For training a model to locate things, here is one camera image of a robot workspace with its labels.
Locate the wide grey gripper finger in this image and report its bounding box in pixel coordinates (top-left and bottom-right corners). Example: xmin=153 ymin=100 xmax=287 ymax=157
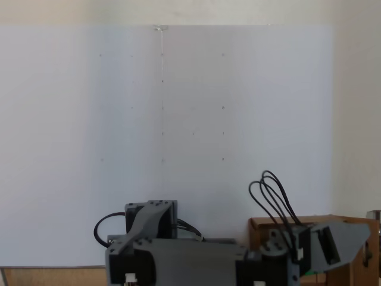
xmin=326 ymin=221 xmax=371 ymax=272

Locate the black three-wire gripper cable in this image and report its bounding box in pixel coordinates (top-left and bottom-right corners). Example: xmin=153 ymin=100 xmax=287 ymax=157
xmin=248 ymin=170 xmax=302 ymax=228

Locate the brown cardboard box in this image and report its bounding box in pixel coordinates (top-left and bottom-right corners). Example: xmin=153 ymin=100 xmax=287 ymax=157
xmin=248 ymin=213 xmax=380 ymax=286

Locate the black three-wire arm cable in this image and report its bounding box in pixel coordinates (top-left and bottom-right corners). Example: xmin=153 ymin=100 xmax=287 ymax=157
xmin=175 ymin=218 xmax=205 ymax=243

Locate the black power cable loop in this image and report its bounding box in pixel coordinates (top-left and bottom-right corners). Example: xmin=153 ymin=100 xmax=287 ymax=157
xmin=93 ymin=212 xmax=128 ymax=248

